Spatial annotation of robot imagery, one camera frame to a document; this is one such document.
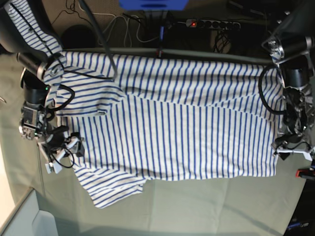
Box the black round stool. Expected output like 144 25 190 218
61 25 96 49

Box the white cable on floor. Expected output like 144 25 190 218
73 0 160 48

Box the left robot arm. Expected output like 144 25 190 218
258 0 315 161

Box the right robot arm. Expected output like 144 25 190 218
0 0 93 173

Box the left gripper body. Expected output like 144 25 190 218
271 134 315 161

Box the blue box top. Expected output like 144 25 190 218
119 0 188 11

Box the green table cloth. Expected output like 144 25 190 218
0 55 308 236

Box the red clamp right edge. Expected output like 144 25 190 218
295 166 315 181

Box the black power strip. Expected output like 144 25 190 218
185 19 241 31

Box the red clamp top centre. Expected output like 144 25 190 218
156 49 163 59

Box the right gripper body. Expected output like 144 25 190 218
36 125 83 174

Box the white bin bottom left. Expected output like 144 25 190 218
0 188 58 236

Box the blue white striped t-shirt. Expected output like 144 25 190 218
7 0 280 208

